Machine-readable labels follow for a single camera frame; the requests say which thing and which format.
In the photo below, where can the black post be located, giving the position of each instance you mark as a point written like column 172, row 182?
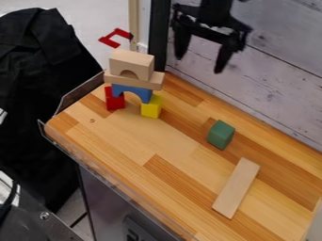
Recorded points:
column 159, row 31

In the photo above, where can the red clamp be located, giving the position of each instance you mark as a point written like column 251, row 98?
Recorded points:
column 113, row 37

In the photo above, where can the beige wooden post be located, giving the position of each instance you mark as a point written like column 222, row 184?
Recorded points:
column 133, row 22

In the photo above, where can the yellow cube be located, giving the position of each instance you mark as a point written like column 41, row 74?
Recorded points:
column 151, row 109

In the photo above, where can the blue arch block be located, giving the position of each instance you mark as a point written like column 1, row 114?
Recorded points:
column 140, row 91

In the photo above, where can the natural wood arch block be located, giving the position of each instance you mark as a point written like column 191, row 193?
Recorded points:
column 134, row 62

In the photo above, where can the black cloth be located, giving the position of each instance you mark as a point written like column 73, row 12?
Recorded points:
column 37, row 94

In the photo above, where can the red cube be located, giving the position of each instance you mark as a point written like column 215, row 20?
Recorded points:
column 114, row 102

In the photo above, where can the black equipment case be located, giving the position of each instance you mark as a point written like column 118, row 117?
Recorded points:
column 29, row 219

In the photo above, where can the natural wood plank block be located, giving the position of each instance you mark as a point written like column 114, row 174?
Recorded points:
column 236, row 187

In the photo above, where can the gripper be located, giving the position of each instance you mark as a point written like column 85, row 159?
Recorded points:
column 216, row 15

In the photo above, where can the green cube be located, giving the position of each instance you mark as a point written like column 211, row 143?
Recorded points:
column 220, row 135

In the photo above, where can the natural wood flat block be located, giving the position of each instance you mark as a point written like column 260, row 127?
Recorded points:
column 149, row 82

